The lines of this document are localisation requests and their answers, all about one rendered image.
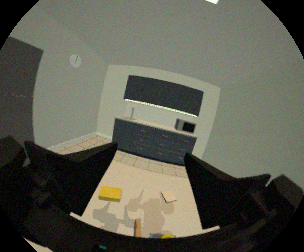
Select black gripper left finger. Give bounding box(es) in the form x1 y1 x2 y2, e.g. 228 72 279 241
24 139 117 217

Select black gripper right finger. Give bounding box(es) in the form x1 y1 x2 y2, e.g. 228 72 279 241
184 153 271 230

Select beige flat block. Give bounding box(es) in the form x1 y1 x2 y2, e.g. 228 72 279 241
161 191 177 203

